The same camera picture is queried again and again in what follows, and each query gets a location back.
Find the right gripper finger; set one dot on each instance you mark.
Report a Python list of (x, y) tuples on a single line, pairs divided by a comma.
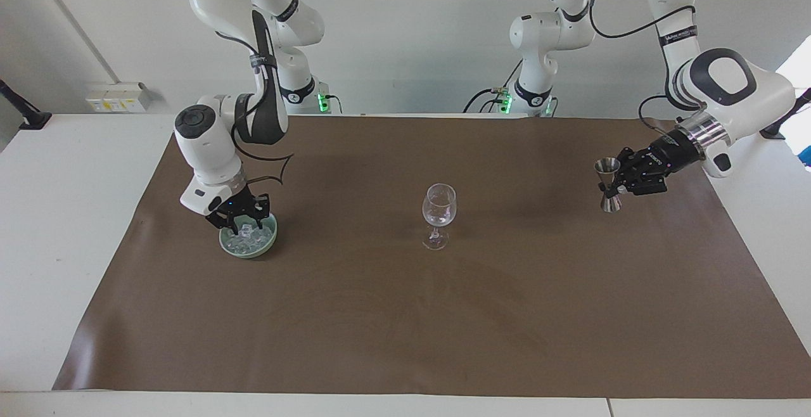
[(262, 209), (227, 222)]

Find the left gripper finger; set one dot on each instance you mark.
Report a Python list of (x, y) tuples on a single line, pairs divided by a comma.
[(643, 184), (630, 158)]

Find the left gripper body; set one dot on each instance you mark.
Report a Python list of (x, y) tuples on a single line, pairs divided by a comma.
[(671, 154)]

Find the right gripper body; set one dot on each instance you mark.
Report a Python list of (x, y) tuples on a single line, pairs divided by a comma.
[(233, 201)]

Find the clear ice cube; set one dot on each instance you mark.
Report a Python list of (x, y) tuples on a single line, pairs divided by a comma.
[(261, 236), (246, 230)]

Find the steel double jigger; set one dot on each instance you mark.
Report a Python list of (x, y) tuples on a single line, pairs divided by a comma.
[(609, 186)]

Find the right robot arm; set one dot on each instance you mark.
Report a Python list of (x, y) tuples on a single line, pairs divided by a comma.
[(209, 144)]

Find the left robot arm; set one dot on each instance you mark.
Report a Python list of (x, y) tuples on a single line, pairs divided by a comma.
[(728, 81)]

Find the clear wine glass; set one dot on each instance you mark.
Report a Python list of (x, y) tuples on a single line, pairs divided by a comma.
[(438, 211)]

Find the pale green bowl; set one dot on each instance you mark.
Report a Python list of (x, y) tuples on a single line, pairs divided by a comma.
[(248, 247)]

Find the black stand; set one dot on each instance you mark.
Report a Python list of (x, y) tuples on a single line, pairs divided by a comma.
[(782, 122), (22, 113)]

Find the white wall socket box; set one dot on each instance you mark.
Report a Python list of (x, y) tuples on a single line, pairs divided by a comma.
[(117, 97)]

